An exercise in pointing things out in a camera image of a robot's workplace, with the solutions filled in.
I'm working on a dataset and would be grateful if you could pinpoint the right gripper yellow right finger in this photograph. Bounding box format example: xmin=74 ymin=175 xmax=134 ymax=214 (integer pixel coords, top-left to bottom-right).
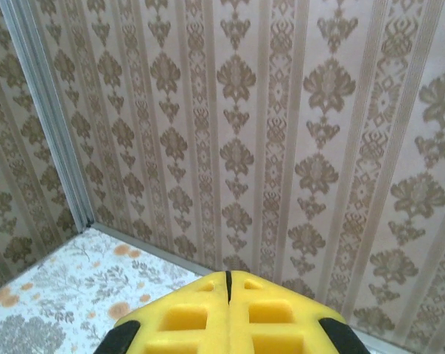
xmin=228 ymin=271 xmax=364 ymax=354

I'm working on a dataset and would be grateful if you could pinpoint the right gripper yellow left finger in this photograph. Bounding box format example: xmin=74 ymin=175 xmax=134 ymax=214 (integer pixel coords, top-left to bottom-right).
xmin=96 ymin=270 xmax=232 ymax=354

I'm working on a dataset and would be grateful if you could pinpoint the aluminium frame post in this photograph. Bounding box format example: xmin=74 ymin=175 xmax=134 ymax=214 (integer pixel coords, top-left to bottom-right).
xmin=0 ymin=0 xmax=95 ymax=232

